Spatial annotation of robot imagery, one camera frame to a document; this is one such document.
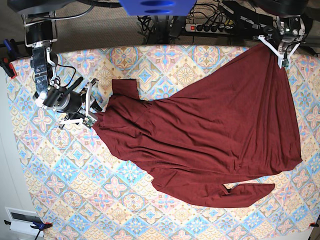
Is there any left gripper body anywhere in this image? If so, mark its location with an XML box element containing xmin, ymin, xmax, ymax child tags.
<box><xmin>253</xmin><ymin>34</ymin><xmax>305</xmax><ymax>63</ymax></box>

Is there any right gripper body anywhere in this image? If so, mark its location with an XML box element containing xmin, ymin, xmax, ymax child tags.
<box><xmin>58</xmin><ymin>77</ymin><xmax>98</xmax><ymax>128</ymax></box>

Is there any maroon t-shirt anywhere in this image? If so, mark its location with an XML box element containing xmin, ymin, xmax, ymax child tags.
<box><xmin>93</xmin><ymin>44</ymin><xmax>302</xmax><ymax>208</ymax></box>

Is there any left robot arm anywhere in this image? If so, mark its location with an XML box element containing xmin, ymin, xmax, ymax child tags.
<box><xmin>253</xmin><ymin>0</ymin><xmax>310</xmax><ymax>68</ymax></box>

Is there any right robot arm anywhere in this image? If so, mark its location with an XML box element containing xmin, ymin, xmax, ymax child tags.
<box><xmin>7</xmin><ymin>0</ymin><xmax>102</xmax><ymax>129</ymax></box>

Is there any white power strip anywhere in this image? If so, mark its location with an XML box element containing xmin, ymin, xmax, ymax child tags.
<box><xmin>184</xmin><ymin>23</ymin><xmax>233</xmax><ymax>34</ymax></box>

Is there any patterned tablecloth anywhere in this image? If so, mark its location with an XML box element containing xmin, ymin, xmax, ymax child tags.
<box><xmin>6</xmin><ymin>45</ymin><xmax>320</xmax><ymax>240</ymax></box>

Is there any blue clamp upper left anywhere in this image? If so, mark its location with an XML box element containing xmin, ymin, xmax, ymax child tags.
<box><xmin>0</xmin><ymin>39</ymin><xmax>18</xmax><ymax>80</ymax></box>

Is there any blue clamp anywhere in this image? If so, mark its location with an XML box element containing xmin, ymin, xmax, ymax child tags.
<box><xmin>0</xmin><ymin>39</ymin><xmax>18</xmax><ymax>80</ymax></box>
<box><xmin>4</xmin><ymin>220</ymin><xmax>53</xmax><ymax>240</ymax></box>

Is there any blue clamp lower left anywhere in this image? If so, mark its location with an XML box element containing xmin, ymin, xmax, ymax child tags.
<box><xmin>4</xmin><ymin>220</ymin><xmax>53</xmax><ymax>240</ymax></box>

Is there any white floor vent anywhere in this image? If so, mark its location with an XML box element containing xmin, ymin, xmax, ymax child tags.
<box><xmin>5</xmin><ymin>207</ymin><xmax>42</xmax><ymax>237</ymax></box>

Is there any orange clamp right edge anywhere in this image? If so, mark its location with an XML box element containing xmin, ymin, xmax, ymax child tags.
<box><xmin>309</xmin><ymin>222</ymin><xmax>320</xmax><ymax>228</ymax></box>

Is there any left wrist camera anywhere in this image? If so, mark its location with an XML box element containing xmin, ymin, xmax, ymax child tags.
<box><xmin>277</xmin><ymin>58</ymin><xmax>291</xmax><ymax>69</ymax></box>

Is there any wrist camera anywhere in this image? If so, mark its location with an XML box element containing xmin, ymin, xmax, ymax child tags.
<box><xmin>277</xmin><ymin>58</ymin><xmax>291</xmax><ymax>69</ymax></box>
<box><xmin>82</xmin><ymin>116</ymin><xmax>97</xmax><ymax>129</ymax></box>

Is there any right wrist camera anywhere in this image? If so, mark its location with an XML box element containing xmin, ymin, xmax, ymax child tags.
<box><xmin>82</xmin><ymin>116</ymin><xmax>97</xmax><ymax>129</ymax></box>

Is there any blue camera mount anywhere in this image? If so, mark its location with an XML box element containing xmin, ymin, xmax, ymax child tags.
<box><xmin>118</xmin><ymin>0</ymin><xmax>197</xmax><ymax>16</ymax></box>

